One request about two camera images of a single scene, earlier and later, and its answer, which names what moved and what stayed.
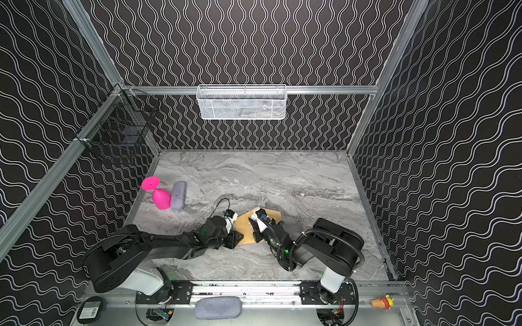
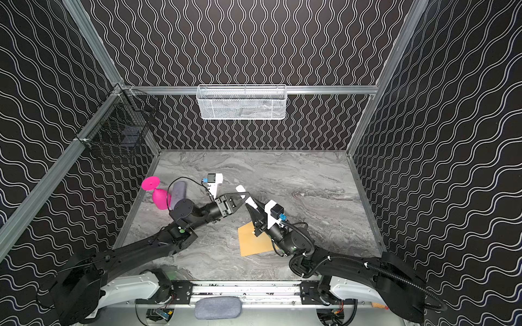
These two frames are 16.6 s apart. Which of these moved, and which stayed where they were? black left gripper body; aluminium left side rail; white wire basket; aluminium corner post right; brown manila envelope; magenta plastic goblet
Moved: brown manila envelope; black left gripper body
Stayed: magenta plastic goblet; aluminium corner post right; white wire basket; aluminium left side rail
